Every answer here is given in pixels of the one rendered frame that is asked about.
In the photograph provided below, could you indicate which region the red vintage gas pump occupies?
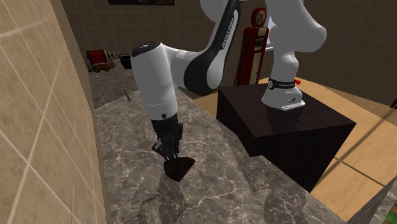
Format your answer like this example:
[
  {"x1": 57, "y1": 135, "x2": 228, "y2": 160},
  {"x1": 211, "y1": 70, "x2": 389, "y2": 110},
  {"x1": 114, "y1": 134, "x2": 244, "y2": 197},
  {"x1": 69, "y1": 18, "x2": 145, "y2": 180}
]
[{"x1": 233, "y1": 6, "x2": 270, "y2": 87}]

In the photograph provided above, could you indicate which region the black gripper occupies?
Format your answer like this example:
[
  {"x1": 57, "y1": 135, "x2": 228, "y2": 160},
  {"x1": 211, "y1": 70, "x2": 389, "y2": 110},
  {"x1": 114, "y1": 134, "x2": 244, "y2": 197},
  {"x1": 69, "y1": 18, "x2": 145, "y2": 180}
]
[{"x1": 150, "y1": 113, "x2": 184, "y2": 162}]

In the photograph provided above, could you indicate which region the black box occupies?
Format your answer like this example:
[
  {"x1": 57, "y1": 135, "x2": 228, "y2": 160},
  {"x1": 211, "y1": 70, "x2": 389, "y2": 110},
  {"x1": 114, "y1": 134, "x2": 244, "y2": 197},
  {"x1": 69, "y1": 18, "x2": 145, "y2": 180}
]
[{"x1": 118, "y1": 53, "x2": 134, "y2": 70}]

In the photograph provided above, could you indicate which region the red toy wagon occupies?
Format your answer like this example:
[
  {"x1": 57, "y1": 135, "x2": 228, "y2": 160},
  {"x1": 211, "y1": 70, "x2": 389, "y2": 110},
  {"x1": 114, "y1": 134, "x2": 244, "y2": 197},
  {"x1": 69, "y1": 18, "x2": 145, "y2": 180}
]
[{"x1": 85, "y1": 48, "x2": 117, "y2": 74}]

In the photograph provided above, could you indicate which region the dark brown bowl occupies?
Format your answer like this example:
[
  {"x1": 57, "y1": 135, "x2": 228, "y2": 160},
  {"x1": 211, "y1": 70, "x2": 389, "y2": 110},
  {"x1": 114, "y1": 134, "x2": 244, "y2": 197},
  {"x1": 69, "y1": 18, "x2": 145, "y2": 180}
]
[{"x1": 163, "y1": 156, "x2": 197, "y2": 183}]

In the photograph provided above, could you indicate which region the dark robot stand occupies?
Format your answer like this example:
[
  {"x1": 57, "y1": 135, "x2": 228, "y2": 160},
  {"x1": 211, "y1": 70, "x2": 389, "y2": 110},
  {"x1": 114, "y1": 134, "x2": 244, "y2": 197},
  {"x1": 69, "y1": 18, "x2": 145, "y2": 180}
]
[{"x1": 216, "y1": 83, "x2": 357, "y2": 193}]

